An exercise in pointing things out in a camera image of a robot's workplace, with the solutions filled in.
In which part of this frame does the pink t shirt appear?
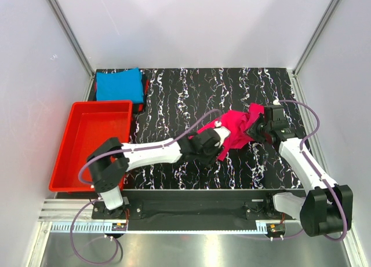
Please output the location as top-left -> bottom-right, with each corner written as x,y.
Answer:
190,103 -> 264,161

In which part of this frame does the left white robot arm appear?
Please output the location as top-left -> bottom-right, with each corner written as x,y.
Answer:
82,126 -> 231,218

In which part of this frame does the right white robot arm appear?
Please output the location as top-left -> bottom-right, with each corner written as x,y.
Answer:
246,100 -> 354,242

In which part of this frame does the blue folded t shirt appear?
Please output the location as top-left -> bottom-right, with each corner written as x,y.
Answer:
96,68 -> 144,104

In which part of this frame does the red plastic bin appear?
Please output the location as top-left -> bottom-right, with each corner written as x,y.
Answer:
49,101 -> 133,193

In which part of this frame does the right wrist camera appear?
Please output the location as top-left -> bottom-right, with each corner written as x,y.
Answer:
273,100 -> 282,106

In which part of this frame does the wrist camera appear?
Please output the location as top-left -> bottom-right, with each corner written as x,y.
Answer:
213,120 -> 231,148
273,100 -> 282,106

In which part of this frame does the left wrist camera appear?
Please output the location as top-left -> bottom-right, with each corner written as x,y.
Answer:
213,120 -> 231,148

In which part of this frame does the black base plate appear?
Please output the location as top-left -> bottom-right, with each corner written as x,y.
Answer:
54,188 -> 331,232

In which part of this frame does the right aluminium frame post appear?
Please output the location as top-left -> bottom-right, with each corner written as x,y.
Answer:
292,0 -> 341,78

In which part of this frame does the aluminium frame post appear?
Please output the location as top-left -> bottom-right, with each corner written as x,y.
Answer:
42,0 -> 96,79
292,0 -> 341,78

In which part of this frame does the left aluminium frame post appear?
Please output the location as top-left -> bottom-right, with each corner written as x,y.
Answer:
42,0 -> 96,79

